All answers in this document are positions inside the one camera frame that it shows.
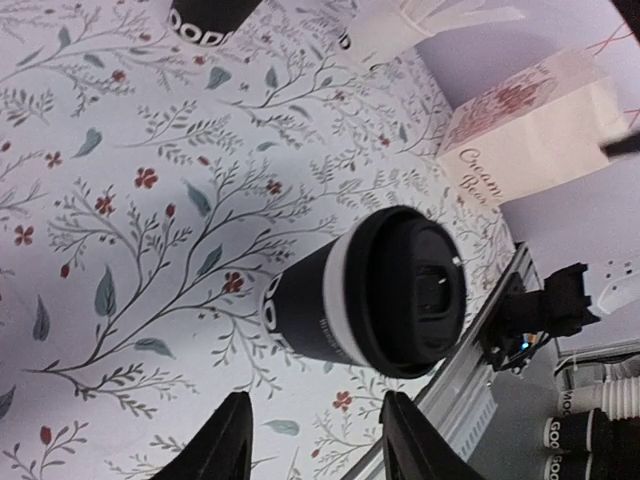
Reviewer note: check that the spare cup stacks background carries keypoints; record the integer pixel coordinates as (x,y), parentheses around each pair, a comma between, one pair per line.
(596,433)

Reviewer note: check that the white cup with straws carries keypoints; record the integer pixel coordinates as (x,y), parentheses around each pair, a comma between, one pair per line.
(382,30)

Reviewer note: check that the stack of black paper cups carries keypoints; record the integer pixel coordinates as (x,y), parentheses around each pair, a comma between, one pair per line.
(209,23)

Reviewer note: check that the aluminium front rail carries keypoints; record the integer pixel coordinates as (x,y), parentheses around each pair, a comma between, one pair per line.
(458,401)

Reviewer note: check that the floral tablecloth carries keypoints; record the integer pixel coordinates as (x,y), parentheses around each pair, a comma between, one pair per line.
(150,190)

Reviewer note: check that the single black cup lid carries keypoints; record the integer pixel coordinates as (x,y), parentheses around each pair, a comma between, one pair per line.
(405,292)

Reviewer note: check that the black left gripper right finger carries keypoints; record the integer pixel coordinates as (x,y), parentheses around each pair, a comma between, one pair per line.
(413,449)

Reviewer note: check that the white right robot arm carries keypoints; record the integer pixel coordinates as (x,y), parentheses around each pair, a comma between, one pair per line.
(619,283)

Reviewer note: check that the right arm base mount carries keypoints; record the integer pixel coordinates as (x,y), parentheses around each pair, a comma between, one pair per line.
(523,322)

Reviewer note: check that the single black paper cup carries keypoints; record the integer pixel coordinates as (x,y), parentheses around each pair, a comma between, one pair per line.
(303,308)

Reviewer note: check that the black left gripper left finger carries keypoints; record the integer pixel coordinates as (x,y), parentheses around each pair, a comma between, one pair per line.
(222,448)

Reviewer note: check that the paper takeout bag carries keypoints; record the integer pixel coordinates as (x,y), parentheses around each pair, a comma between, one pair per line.
(547,106)

